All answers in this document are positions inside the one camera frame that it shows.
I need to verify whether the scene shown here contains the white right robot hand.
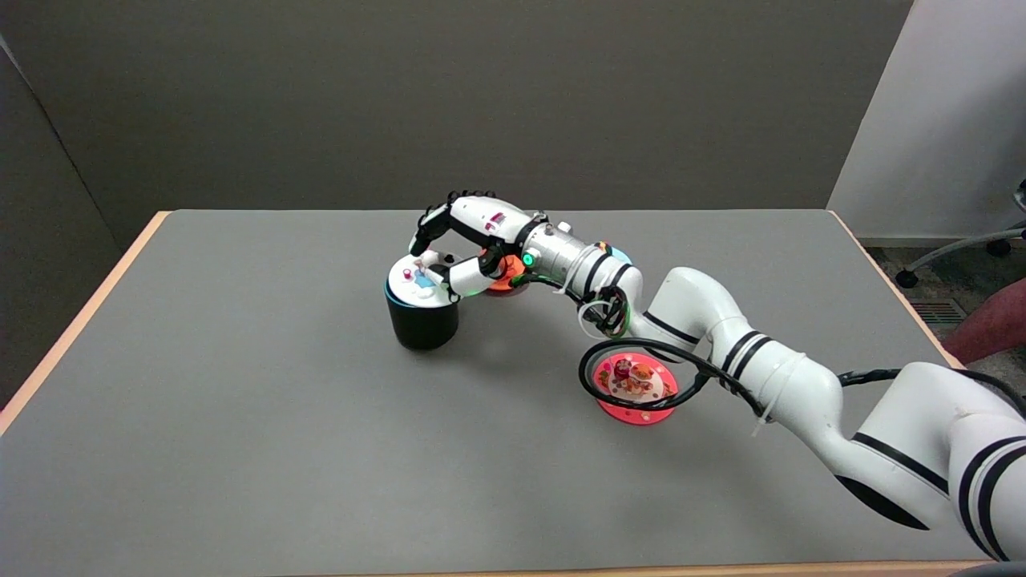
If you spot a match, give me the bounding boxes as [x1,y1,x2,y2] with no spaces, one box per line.
[409,191,547,302]

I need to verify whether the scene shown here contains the white lid with cat figure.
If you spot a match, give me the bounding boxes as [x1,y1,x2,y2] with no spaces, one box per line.
[386,250,458,309]

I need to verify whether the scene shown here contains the orange lid with cat figure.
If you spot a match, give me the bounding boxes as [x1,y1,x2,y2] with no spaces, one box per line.
[479,253,531,297]

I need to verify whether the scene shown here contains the black cup teal inside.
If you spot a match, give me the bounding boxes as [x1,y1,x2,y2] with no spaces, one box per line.
[384,282,461,351]

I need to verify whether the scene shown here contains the red lid with figures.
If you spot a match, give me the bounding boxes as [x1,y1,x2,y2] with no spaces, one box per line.
[592,353,680,426]

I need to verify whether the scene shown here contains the floor vent grille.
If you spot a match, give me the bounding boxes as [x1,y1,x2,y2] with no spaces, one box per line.
[911,300,967,326]

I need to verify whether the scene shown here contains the office chair base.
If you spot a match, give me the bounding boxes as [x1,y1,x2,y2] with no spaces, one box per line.
[895,180,1026,289]

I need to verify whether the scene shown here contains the person's leg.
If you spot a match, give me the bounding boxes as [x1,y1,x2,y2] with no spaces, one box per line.
[943,279,1026,365]

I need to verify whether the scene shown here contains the multicolour wire bundle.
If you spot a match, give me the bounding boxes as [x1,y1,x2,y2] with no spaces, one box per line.
[578,275,634,340]

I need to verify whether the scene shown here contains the thick black cable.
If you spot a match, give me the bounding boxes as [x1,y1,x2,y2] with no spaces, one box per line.
[578,337,1026,422]

